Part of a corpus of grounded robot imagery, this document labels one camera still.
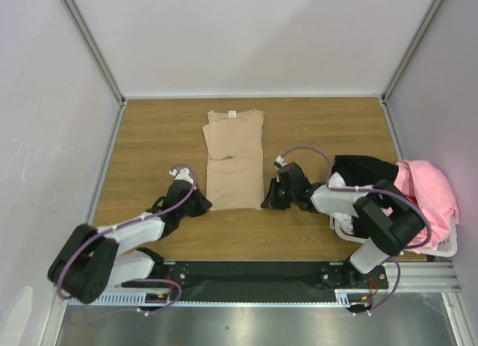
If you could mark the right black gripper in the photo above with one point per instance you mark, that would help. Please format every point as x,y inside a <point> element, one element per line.
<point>278,195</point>

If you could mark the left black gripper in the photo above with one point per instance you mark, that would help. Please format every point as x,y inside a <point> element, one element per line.
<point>203,204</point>

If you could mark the beige t shirt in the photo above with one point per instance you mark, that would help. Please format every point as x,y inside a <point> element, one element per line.
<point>234,172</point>

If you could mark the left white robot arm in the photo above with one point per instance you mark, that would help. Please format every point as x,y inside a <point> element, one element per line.
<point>94,259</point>

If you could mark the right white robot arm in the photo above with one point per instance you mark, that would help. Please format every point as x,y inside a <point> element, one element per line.
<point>393,222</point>

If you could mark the white t shirt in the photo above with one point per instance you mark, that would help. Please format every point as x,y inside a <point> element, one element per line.
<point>344,214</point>

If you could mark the black t shirt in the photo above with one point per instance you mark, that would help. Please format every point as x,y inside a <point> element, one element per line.
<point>363,171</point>

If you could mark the pink t shirt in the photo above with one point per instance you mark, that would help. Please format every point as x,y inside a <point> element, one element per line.
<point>428,188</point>

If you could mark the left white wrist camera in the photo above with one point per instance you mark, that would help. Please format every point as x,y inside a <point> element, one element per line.
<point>184,174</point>

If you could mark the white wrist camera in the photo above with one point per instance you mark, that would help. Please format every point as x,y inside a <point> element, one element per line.
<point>279,162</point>
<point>184,174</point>

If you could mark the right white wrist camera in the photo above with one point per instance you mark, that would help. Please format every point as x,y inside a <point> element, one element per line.
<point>279,162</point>

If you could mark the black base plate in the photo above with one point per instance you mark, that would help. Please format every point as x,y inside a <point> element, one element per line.
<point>235,274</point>

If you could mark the slotted cable duct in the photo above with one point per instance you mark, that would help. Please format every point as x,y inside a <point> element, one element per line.
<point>249,296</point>

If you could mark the left aluminium frame post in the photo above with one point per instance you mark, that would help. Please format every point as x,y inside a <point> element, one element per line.
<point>89,41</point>

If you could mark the aluminium frame post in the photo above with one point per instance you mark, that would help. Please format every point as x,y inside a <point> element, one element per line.
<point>89,41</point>
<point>420,33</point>

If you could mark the right aluminium frame post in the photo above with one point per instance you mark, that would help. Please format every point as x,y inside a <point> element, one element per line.
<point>420,33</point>

